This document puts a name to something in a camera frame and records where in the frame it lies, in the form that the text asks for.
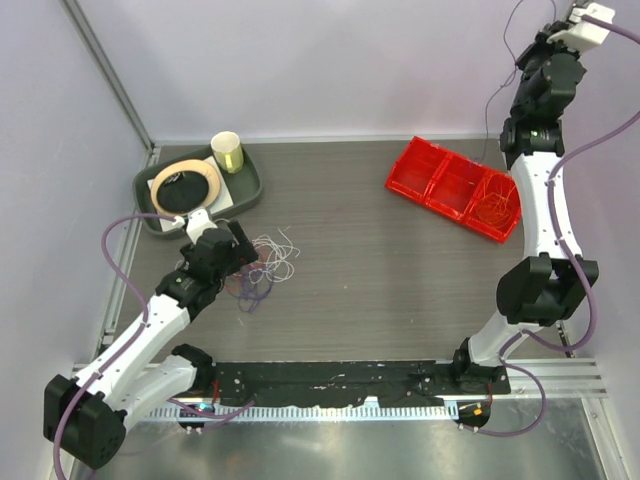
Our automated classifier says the orange thin cable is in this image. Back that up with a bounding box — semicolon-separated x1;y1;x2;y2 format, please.
473;172;520;231
224;269;251;299

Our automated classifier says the purple thin cable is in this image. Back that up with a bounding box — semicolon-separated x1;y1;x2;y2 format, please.
234;239;276;315
467;0;559;166

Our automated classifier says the dark green plastic tray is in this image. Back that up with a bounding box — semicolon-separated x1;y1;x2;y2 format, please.
133;147;263;239

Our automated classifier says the red plastic divided bin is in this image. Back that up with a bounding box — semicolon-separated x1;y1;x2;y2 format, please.
385;136;521;243

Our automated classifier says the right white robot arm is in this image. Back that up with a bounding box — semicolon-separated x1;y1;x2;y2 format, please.
450;33;599;395

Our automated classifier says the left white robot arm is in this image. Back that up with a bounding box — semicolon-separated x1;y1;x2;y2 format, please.
43;220;258;478

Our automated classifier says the white paper sheet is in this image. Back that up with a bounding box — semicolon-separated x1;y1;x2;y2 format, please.
139;156;234;217

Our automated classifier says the cream yellow mug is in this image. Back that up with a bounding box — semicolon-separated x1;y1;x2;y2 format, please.
210;131;244;174

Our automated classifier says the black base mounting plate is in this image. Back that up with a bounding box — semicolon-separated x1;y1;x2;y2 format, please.
155;357;512;407

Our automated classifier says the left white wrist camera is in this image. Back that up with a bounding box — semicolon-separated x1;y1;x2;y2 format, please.
171;208;217;244

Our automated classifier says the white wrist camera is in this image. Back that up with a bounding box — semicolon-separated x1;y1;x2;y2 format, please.
171;208;217;244
546;1;616;53

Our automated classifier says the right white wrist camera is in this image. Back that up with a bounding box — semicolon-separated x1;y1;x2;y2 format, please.
546;1;616;53

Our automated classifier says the wooden ring with black disc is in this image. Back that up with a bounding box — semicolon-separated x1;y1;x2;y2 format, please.
151;158;223;219

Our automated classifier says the slotted cable duct rail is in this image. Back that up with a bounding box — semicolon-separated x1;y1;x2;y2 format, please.
144;400;459;423

